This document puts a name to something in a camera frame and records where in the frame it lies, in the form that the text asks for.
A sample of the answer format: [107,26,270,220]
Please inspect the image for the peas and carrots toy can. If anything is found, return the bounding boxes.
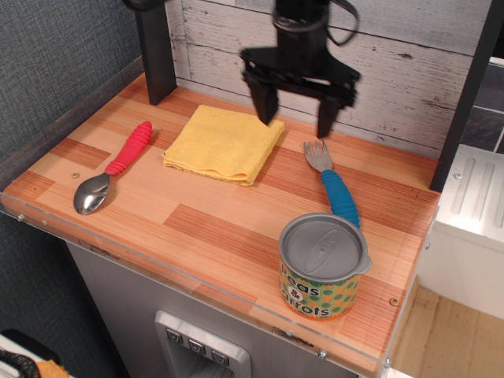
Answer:
[279,213,372,320]

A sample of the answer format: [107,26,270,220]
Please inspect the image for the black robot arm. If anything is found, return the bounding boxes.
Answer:
[240,1,361,139]

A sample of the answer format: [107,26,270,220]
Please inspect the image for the dark left post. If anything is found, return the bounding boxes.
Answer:
[124,1,177,105]

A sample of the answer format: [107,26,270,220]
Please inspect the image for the yellow cloth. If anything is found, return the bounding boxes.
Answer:
[163,105,284,186]

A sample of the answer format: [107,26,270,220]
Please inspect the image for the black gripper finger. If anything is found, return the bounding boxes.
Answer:
[248,78,278,125]
[317,98,341,138]

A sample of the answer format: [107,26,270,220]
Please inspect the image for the dark right post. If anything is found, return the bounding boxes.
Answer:
[429,0,503,193]

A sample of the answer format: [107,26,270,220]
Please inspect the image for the dark post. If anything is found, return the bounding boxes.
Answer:
[429,0,503,193]
[124,1,177,105]

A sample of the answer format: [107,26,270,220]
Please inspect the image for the white toy sink unit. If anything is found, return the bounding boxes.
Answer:
[415,57,504,316]

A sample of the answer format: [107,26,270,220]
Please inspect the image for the silver dispenser panel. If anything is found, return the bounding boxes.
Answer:
[154,310,252,377]

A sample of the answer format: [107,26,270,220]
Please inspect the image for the red handled metal spoon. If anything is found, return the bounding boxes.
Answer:
[73,121,153,215]

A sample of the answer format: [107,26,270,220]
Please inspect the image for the blue handled metal fork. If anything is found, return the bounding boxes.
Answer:
[303,140,361,228]

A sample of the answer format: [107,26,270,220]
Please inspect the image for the black braided cable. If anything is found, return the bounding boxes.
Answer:
[326,0,361,47]

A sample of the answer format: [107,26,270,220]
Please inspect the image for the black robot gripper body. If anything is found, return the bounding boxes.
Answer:
[240,13,360,107]

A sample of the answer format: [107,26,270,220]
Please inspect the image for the orange object at corner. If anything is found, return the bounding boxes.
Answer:
[36,360,71,378]

